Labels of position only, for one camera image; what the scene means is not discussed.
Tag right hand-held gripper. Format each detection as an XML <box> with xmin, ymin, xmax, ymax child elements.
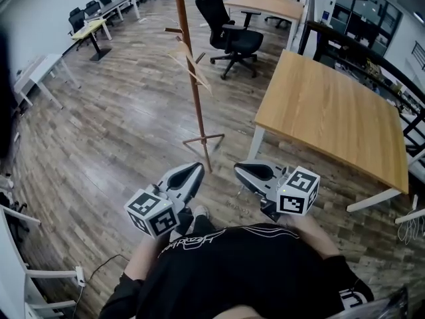
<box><xmin>233</xmin><ymin>160</ymin><xmax>321</xmax><ymax>223</ymax></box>

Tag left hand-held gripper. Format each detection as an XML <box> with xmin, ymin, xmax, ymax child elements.
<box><xmin>124</xmin><ymin>161</ymin><xmax>205</xmax><ymax>243</ymax></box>

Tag brown wooden coat rack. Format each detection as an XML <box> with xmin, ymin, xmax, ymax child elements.
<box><xmin>164</xmin><ymin>0</ymin><xmax>226</xmax><ymax>174</ymax></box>

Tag light wooden clothes hanger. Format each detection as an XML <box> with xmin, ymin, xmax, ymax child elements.
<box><xmin>166</xmin><ymin>41</ymin><xmax>214</xmax><ymax>97</ymax></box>

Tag person's right forearm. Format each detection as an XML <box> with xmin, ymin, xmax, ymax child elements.
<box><xmin>284</xmin><ymin>216</ymin><xmax>341</xmax><ymax>264</ymax></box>

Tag person's left forearm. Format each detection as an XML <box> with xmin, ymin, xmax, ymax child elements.
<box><xmin>124</xmin><ymin>233</ymin><xmax>169</xmax><ymax>282</ymax></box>

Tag person's white shoe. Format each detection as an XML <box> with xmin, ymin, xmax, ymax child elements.
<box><xmin>193</xmin><ymin>205</ymin><xmax>211</xmax><ymax>223</ymax></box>

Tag large wooden table white legs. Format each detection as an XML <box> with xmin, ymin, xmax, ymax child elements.
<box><xmin>247</xmin><ymin>49</ymin><xmax>410</xmax><ymax>213</ymax></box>

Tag person's black printed t-shirt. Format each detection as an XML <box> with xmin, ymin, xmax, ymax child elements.
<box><xmin>98</xmin><ymin>223</ymin><xmax>376</xmax><ymax>319</ymax></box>

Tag black high-back office chair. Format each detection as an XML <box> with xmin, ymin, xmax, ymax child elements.
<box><xmin>195</xmin><ymin>0</ymin><xmax>265</xmax><ymax>80</ymax></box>

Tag white power strip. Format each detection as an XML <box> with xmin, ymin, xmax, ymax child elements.
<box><xmin>75</xmin><ymin>265</ymin><xmax>87</xmax><ymax>288</ymax></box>

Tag black railing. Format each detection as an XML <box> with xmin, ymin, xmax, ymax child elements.
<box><xmin>298</xmin><ymin>20</ymin><xmax>425</xmax><ymax>154</ymax></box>

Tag black armrest office chair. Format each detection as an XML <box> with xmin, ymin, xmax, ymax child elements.
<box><xmin>264</xmin><ymin>0</ymin><xmax>292</xmax><ymax>30</ymax></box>

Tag small yellow table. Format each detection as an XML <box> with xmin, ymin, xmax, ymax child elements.
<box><xmin>70</xmin><ymin>18</ymin><xmax>113</xmax><ymax>62</ymax></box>

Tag white bench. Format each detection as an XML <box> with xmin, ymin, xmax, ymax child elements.
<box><xmin>13</xmin><ymin>54</ymin><xmax>82</xmax><ymax>111</ymax></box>

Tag long dark table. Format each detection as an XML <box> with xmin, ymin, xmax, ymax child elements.
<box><xmin>84</xmin><ymin>0</ymin><xmax>141</xmax><ymax>23</ymax></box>

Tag row of black office chairs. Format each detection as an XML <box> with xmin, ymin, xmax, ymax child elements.
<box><xmin>67</xmin><ymin>0</ymin><xmax>175</xmax><ymax>51</ymax></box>

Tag black floor cable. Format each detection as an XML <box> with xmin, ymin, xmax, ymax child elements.
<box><xmin>70</xmin><ymin>253</ymin><xmax>131</xmax><ymax>314</ymax></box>

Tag bundle of white cables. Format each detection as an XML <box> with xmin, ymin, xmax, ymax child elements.
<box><xmin>396</xmin><ymin>207</ymin><xmax>425</xmax><ymax>246</ymax></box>

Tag wooden table white frame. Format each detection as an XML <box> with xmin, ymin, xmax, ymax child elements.
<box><xmin>223</xmin><ymin>0</ymin><xmax>305</xmax><ymax>51</ymax></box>

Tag white metal frame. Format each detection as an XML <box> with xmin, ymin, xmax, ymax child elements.
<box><xmin>0</xmin><ymin>203</ymin><xmax>88</xmax><ymax>319</ymax></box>

